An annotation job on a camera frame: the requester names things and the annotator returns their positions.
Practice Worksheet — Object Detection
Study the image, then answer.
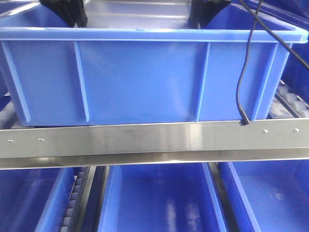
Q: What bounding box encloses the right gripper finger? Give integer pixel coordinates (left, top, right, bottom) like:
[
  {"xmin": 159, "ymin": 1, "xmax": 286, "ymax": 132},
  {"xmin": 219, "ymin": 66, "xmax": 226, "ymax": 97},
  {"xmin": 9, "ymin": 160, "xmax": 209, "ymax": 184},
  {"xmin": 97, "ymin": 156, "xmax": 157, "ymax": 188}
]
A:
[
  {"xmin": 188, "ymin": 0, "xmax": 208, "ymax": 29},
  {"xmin": 201, "ymin": 0, "xmax": 231, "ymax": 27}
]

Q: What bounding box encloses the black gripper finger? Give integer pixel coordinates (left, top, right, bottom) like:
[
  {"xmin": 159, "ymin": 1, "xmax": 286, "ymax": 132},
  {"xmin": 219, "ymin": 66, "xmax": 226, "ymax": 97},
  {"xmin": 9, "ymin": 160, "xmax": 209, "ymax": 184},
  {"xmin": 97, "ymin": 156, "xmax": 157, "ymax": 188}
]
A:
[{"xmin": 40, "ymin": 0, "xmax": 75, "ymax": 26}]

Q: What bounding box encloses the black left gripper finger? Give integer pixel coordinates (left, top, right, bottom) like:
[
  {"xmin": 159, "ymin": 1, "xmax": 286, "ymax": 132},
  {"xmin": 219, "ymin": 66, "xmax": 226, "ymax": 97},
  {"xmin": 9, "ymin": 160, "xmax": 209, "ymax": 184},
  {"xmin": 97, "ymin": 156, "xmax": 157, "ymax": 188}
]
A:
[{"xmin": 66, "ymin": 0, "xmax": 87, "ymax": 27}]

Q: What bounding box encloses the small silver ribbed tray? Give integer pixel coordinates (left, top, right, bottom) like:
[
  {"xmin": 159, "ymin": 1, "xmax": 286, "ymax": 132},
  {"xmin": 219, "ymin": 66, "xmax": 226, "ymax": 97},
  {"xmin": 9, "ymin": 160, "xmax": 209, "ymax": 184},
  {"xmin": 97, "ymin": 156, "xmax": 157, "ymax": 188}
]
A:
[{"xmin": 84, "ymin": 0, "xmax": 191, "ymax": 29}]

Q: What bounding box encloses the large blue plastic bin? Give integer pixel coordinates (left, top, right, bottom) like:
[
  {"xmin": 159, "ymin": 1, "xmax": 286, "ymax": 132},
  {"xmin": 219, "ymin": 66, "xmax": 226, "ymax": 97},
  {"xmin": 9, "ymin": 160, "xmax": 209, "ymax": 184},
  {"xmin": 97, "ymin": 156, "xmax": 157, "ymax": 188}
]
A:
[{"xmin": 0, "ymin": 2, "xmax": 308, "ymax": 126}]

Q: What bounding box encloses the right neighbour blue bin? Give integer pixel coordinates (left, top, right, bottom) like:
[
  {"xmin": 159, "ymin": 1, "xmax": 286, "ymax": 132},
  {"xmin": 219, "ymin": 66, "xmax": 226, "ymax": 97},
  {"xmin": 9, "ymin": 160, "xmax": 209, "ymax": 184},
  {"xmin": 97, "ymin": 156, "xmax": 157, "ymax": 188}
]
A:
[{"xmin": 240, "ymin": 0, "xmax": 309, "ymax": 103}]

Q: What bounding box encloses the steel front shelf beam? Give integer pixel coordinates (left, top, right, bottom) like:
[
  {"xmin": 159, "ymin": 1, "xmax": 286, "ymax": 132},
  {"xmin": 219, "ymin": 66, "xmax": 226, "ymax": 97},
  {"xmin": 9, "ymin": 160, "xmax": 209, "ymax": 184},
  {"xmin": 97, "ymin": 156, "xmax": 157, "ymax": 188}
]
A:
[{"xmin": 0, "ymin": 118, "xmax": 309, "ymax": 169}]

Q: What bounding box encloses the lower middle blue bin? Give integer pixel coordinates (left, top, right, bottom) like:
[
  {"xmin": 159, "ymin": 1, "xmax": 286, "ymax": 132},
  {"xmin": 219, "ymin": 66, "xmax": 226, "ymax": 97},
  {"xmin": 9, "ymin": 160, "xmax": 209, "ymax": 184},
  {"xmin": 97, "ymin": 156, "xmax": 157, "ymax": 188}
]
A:
[{"xmin": 98, "ymin": 163, "xmax": 228, "ymax": 232}]

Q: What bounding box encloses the lower left blue bin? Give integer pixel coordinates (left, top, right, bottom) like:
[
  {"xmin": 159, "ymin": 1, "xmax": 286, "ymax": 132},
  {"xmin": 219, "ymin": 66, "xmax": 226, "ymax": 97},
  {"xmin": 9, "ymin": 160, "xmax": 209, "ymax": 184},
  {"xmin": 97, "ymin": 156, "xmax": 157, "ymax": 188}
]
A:
[{"xmin": 0, "ymin": 168, "xmax": 75, "ymax": 232}]

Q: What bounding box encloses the lower right blue bin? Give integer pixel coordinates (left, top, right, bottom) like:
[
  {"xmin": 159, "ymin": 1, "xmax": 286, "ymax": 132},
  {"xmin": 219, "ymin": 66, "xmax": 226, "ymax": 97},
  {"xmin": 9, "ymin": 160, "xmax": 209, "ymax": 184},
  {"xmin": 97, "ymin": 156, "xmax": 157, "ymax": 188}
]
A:
[{"xmin": 218, "ymin": 159, "xmax": 309, "ymax": 232}]

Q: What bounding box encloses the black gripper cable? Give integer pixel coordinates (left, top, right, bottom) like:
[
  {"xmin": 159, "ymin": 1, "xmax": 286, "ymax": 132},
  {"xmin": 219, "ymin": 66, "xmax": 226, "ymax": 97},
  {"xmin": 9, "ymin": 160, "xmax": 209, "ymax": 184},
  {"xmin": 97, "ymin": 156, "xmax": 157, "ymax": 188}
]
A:
[{"xmin": 236, "ymin": 0, "xmax": 309, "ymax": 126}]

